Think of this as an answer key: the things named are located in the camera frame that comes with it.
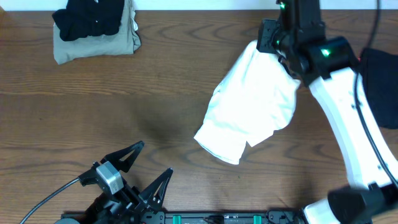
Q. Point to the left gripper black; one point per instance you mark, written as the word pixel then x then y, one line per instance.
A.
pixel 131 189

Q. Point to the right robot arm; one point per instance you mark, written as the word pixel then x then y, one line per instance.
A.
pixel 329 68

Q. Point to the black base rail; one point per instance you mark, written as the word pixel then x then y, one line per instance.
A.
pixel 270 217

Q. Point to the white t-shirt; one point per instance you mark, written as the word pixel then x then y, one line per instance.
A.
pixel 256 98

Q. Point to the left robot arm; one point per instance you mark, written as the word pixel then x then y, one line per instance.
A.
pixel 80 217

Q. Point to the folded black garment on stack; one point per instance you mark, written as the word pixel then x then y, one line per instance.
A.
pixel 83 18

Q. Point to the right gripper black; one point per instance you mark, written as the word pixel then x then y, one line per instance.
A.
pixel 268 31

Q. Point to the folded khaki garment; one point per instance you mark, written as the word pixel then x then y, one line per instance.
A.
pixel 125 42

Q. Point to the black garment right edge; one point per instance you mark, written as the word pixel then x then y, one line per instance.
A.
pixel 379 72

